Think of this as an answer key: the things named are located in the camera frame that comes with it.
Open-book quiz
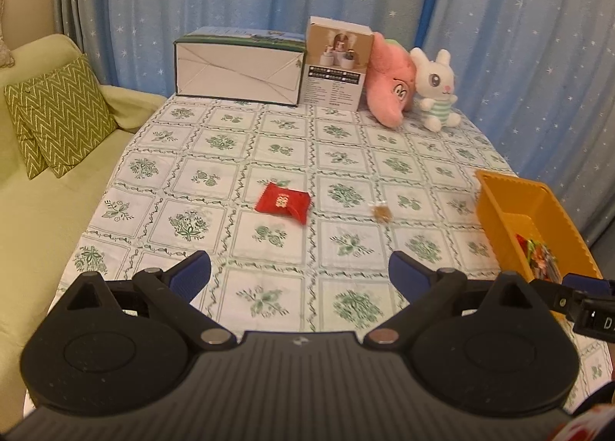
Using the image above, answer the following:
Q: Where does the red white patterned clothing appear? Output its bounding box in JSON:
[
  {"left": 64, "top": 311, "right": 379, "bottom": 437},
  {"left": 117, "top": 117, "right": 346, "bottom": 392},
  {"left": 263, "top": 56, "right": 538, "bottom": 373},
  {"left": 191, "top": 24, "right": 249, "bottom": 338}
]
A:
[{"left": 548, "top": 405, "right": 608, "bottom": 441}]

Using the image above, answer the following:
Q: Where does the red pillow candy packet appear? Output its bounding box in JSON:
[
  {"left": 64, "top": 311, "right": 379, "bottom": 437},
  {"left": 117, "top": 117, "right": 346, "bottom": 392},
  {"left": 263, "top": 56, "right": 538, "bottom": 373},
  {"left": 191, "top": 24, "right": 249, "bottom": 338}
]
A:
[{"left": 254, "top": 181, "right": 312, "bottom": 225}]

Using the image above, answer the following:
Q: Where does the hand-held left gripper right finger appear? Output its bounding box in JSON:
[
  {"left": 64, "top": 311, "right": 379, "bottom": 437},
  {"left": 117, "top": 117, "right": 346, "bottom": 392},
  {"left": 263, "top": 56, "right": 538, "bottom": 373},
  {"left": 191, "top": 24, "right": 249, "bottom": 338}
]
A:
[{"left": 362, "top": 251, "right": 560, "bottom": 350}]

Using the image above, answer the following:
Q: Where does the pink plush toy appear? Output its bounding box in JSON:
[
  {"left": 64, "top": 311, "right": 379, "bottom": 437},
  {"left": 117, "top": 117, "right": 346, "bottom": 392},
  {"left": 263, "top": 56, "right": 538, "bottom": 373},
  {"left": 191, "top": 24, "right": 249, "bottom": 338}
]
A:
[{"left": 366, "top": 32, "right": 418, "bottom": 129}]

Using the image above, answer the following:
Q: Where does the brown printed product box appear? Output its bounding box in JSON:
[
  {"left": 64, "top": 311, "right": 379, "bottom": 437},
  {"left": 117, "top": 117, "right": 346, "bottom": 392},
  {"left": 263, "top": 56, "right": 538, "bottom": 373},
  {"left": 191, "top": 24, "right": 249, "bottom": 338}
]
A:
[{"left": 304, "top": 15, "right": 376, "bottom": 111}]

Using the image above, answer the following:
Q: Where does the beige cushion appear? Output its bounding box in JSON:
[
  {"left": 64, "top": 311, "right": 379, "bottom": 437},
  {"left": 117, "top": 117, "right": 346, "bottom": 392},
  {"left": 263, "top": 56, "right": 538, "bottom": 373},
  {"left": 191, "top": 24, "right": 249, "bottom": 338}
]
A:
[{"left": 0, "top": 0, "right": 17, "bottom": 69}]

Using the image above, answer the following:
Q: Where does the light green sofa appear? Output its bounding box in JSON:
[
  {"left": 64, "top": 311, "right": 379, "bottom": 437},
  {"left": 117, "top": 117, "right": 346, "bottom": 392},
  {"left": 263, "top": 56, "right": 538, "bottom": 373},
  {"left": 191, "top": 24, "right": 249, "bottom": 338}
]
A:
[{"left": 0, "top": 33, "right": 166, "bottom": 418}]

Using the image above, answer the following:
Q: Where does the green zigzag cushion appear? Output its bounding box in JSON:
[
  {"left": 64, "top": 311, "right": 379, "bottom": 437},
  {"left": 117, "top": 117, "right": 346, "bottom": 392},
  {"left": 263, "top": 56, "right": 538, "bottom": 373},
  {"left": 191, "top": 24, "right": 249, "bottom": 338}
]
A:
[
  {"left": 4, "top": 85, "right": 49, "bottom": 181},
  {"left": 7, "top": 54, "right": 118, "bottom": 178}
]

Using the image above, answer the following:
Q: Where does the white bunny plush toy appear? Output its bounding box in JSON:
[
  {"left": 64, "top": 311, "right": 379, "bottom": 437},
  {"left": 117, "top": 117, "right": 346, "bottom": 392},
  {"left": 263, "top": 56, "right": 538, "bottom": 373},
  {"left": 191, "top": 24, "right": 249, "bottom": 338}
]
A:
[{"left": 408, "top": 48, "right": 463, "bottom": 131}]

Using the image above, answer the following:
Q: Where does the orange candy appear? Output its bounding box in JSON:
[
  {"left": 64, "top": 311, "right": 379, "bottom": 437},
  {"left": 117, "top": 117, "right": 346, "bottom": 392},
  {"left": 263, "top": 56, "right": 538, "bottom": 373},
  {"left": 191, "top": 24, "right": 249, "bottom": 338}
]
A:
[{"left": 531, "top": 251, "right": 561, "bottom": 284}]

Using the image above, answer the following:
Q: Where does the white green-edged cardboard box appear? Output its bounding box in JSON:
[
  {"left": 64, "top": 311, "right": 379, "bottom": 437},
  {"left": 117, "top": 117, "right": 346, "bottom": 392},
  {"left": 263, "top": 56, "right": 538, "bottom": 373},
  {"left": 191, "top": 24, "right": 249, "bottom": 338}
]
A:
[{"left": 173, "top": 27, "right": 308, "bottom": 108}]

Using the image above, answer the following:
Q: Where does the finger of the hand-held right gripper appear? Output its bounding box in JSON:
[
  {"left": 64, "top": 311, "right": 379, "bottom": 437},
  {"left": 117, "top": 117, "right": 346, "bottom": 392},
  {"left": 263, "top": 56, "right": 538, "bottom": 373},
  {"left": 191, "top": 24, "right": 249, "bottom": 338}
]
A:
[
  {"left": 562, "top": 273, "right": 615, "bottom": 296},
  {"left": 530, "top": 280, "right": 586, "bottom": 316}
]

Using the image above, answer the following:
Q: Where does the yellow plastic tray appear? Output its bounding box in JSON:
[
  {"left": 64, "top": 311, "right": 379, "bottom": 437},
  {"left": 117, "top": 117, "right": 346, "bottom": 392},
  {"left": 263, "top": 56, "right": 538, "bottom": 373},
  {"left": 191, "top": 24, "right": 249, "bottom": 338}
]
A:
[{"left": 475, "top": 169, "right": 605, "bottom": 314}]

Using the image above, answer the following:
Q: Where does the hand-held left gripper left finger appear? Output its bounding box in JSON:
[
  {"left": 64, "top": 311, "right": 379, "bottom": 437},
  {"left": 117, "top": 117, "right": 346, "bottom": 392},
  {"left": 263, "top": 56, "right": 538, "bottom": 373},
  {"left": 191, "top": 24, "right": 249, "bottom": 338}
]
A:
[{"left": 48, "top": 250, "right": 237, "bottom": 351}]

